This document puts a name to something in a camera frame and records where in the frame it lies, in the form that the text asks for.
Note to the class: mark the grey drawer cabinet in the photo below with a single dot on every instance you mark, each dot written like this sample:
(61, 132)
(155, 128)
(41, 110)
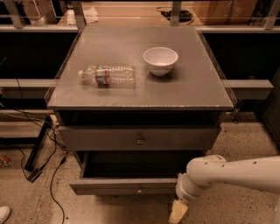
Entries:
(136, 107)

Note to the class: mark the white bowl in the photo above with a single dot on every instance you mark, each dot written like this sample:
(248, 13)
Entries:
(160, 60)

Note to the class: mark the black metal table leg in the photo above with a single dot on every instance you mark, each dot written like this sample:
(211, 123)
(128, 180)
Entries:
(46, 125)

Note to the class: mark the grey top drawer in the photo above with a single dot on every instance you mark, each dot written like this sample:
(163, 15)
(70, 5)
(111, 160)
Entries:
(89, 138)

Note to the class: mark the grey drawer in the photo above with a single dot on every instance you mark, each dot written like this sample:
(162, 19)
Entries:
(131, 172)
(89, 138)

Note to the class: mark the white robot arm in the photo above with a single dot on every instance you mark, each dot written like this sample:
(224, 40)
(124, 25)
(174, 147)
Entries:
(262, 174)

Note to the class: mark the metal railing frame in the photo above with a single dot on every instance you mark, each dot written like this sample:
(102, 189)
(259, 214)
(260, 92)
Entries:
(111, 29)

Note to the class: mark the white shoe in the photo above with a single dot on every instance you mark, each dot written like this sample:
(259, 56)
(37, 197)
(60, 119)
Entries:
(5, 213)

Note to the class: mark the clear plastic water bottle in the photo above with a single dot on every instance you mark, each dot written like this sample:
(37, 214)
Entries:
(112, 76)

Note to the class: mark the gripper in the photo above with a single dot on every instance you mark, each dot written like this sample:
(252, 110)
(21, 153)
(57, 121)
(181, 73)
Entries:
(185, 192)

